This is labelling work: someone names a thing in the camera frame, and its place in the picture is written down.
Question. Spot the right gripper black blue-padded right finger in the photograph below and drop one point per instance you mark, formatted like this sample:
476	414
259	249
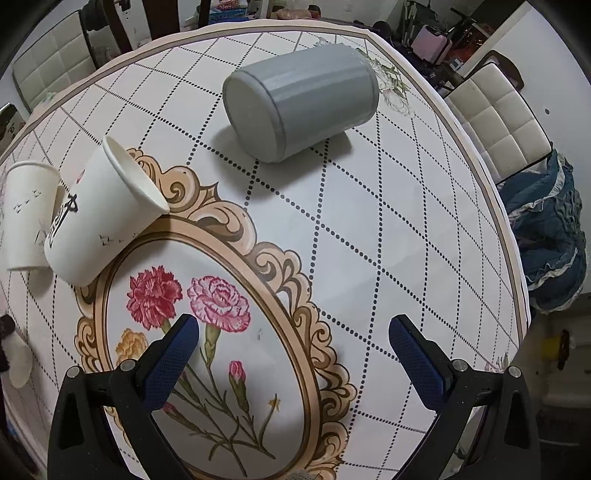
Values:
505	443

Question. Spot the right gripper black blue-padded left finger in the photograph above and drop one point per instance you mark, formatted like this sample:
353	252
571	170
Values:
81	443

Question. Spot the white paper cup lying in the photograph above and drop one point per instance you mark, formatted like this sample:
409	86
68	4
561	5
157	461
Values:
111	203

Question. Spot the white paper cup behind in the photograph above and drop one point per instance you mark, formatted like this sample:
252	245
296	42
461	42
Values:
30	195

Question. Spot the grey cylindrical cup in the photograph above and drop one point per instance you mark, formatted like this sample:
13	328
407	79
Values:
283	105

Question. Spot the white crumpled object left edge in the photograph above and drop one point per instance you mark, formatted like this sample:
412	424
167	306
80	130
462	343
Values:
16	355

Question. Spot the blue ruffled fabric pile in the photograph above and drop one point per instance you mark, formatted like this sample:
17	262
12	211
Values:
544	211

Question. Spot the floral patterned tablecloth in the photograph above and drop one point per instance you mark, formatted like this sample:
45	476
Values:
294	270

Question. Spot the white padded chair right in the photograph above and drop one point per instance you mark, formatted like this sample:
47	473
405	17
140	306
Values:
499	121

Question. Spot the white padded chair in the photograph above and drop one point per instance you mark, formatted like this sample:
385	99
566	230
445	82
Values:
499	121
57	60

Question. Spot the white padded chair left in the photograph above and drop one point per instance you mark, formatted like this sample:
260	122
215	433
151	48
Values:
57	60

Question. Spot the pink suitcase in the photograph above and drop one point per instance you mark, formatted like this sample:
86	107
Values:
431	46

